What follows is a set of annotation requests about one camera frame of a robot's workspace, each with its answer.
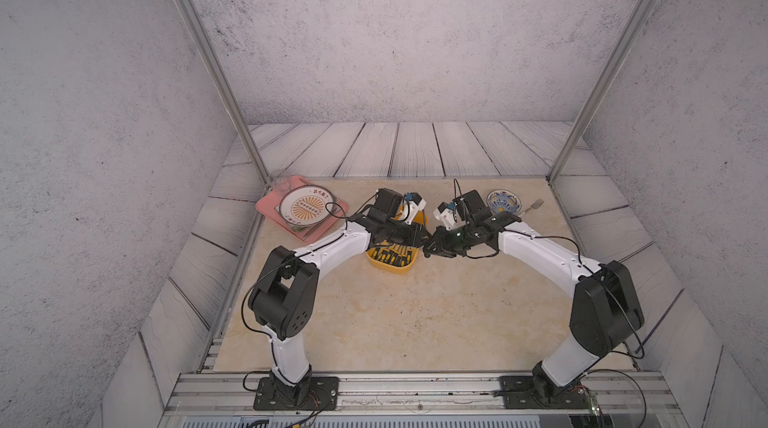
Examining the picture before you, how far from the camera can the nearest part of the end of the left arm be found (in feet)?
2.23

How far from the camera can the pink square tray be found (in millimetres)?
1064

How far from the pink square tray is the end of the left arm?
43 cm
